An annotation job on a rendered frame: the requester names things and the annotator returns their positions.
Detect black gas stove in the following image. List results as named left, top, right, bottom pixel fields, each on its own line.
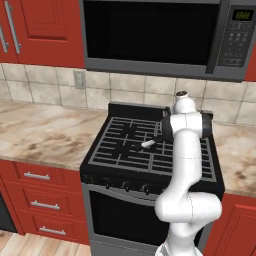
left=79, top=101, right=226, bottom=256

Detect red drawer front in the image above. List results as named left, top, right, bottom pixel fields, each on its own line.
left=15, top=209, right=90, bottom=245
left=12, top=161, right=84, bottom=194
left=3, top=181, right=87, bottom=223

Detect black oven door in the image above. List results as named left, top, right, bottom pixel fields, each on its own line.
left=81, top=183, right=214, bottom=256

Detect grey microwave oven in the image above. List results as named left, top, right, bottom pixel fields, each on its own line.
left=78, top=0, right=256, bottom=83

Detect black microwave door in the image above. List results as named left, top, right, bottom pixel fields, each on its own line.
left=79, top=0, right=230, bottom=75

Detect red wide upper cupboard door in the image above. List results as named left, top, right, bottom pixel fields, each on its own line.
left=5, top=0, right=86, bottom=70

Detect red upper cupboard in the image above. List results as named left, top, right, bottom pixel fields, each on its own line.
left=243, top=42, right=256, bottom=83

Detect red lower cupboard door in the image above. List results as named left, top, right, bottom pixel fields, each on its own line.
left=202, top=193, right=256, bottom=256

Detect dark dishwasher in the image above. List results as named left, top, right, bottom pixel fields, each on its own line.
left=0, top=191, right=18, bottom=234

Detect red narrow upper cupboard door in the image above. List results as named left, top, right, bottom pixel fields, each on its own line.
left=0, top=0, right=20, bottom=64

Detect black pan with grey handle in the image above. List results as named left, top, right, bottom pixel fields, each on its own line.
left=132, top=134, right=168, bottom=152

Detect grey wall socket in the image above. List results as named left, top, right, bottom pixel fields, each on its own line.
left=73, top=69, right=87, bottom=90

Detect silver drawer handle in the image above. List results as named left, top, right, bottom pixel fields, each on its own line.
left=23, top=171, right=51, bottom=181
left=30, top=199, right=61, bottom=211
left=38, top=225, right=67, bottom=237

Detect short silver cupboard handle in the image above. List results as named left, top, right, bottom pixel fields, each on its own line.
left=0, top=23, right=10, bottom=54

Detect long silver cupboard handle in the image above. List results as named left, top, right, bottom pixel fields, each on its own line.
left=3, top=0, right=22, bottom=55

